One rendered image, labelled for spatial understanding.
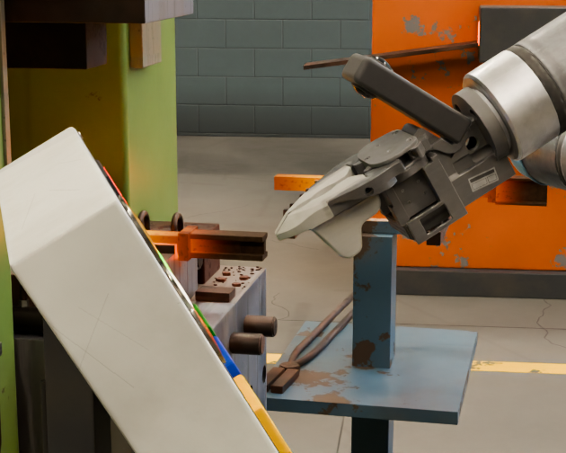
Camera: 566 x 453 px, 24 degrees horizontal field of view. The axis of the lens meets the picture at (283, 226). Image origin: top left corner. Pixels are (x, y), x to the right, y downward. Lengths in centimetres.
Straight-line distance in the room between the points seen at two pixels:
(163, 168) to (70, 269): 119
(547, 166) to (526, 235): 384
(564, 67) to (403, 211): 18
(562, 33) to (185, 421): 51
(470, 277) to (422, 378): 313
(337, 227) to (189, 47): 815
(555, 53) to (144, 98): 88
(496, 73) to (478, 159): 8
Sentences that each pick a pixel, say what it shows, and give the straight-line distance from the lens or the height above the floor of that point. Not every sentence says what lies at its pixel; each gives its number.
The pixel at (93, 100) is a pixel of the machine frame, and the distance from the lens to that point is 185.
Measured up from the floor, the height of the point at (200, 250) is 99.
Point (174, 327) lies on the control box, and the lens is 85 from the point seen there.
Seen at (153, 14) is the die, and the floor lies 128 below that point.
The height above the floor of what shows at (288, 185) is 96.
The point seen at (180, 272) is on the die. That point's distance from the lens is 161.
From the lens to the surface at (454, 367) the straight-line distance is 207.
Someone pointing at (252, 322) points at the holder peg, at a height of 88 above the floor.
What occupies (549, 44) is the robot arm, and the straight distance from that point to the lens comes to 117.
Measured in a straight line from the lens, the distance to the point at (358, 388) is 196.
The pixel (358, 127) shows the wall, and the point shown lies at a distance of 917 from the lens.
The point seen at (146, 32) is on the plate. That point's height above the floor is 123.
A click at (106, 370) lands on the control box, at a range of 86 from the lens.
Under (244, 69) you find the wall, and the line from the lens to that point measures 920.
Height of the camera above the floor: 136
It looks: 12 degrees down
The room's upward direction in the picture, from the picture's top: straight up
